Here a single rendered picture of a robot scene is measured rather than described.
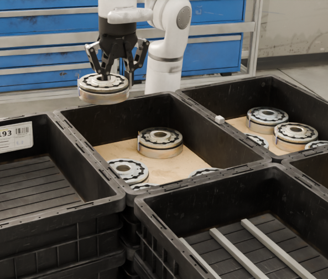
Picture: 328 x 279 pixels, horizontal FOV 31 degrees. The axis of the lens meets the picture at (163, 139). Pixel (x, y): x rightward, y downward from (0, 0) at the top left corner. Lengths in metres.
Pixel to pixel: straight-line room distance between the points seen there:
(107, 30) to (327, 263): 0.59
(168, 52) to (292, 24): 3.13
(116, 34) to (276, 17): 3.39
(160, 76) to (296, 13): 3.11
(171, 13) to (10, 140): 0.50
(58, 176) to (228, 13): 2.24
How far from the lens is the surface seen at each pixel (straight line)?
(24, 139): 1.29
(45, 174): 1.25
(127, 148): 1.35
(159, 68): 1.53
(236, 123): 1.50
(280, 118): 1.48
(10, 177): 1.26
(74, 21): 3.08
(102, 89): 1.17
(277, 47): 4.57
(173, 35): 1.49
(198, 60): 3.34
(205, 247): 1.03
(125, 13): 1.12
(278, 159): 1.12
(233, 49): 3.41
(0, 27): 3.05
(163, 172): 1.25
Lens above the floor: 1.43
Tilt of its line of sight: 26 degrees down
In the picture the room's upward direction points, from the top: 2 degrees clockwise
